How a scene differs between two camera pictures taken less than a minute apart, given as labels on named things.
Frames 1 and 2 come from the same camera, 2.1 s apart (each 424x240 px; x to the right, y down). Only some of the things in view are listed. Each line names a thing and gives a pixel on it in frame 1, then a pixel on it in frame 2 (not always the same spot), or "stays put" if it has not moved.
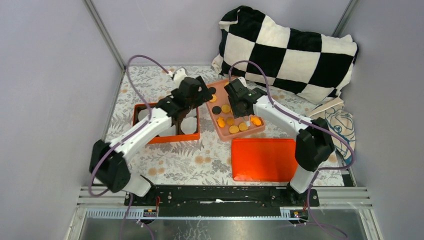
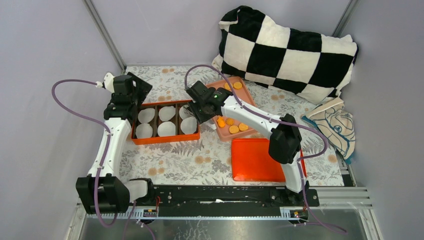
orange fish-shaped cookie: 221,122 stays put
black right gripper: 236,112 to 193,106
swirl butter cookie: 230,121 stays put
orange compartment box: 184,127 stays put
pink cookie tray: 220,108 stays put
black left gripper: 202,96 to 142,89
